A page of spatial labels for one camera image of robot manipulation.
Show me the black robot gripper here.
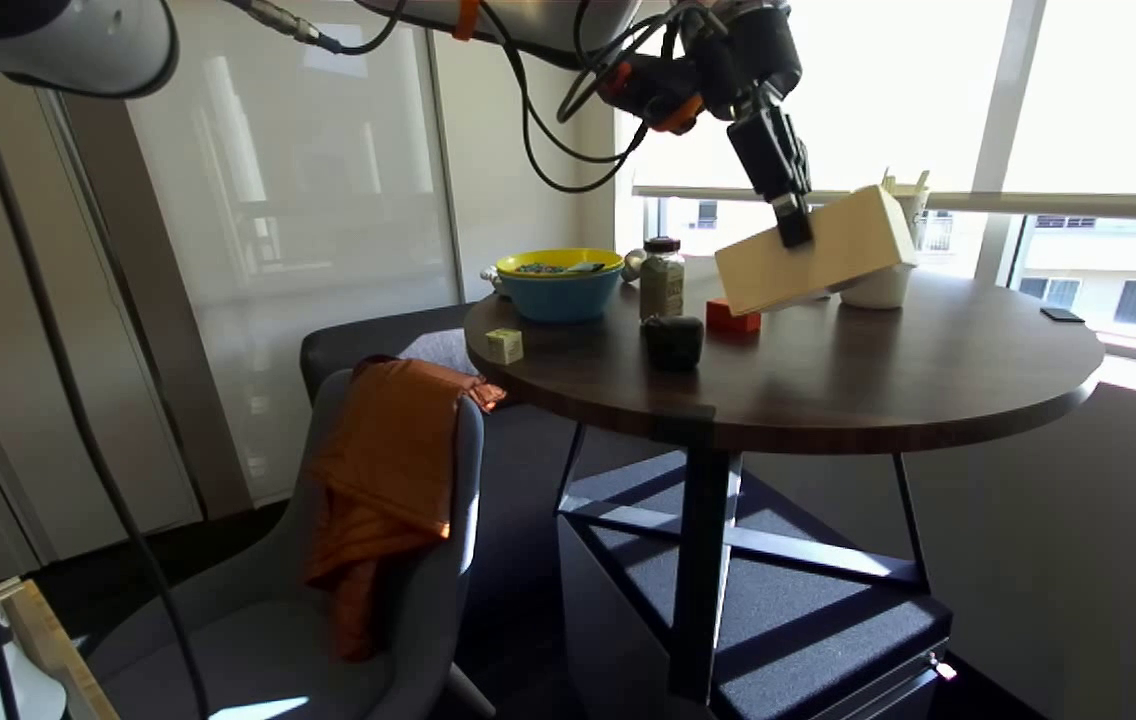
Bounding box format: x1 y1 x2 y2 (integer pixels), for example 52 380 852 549
681 0 810 249

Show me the white wooden box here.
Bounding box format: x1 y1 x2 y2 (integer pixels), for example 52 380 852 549
716 183 915 313

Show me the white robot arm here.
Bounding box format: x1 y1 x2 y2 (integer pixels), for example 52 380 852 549
0 0 817 249

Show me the red orange block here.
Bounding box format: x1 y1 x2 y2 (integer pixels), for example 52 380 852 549
704 299 758 342

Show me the glass jar with black lid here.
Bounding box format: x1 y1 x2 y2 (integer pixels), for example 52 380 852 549
641 238 684 321

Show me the black rounded object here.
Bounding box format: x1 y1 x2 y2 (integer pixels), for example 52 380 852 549
641 316 704 374

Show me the round dark wooden table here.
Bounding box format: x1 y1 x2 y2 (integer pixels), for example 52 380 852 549
464 272 1105 704

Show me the blue bowl with yellow rim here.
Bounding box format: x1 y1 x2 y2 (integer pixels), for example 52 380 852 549
489 249 621 326

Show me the small dark grey flat pad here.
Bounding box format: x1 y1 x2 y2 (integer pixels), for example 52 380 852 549
1041 309 1085 326

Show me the small cream cube block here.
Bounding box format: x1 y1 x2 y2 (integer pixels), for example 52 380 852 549
484 327 524 365

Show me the orange cloth on chair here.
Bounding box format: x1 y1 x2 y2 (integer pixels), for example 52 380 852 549
302 360 504 659

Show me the grey armchair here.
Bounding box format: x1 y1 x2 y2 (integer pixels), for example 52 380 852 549
84 374 498 720

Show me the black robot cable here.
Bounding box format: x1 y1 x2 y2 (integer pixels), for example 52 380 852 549
0 0 221 720

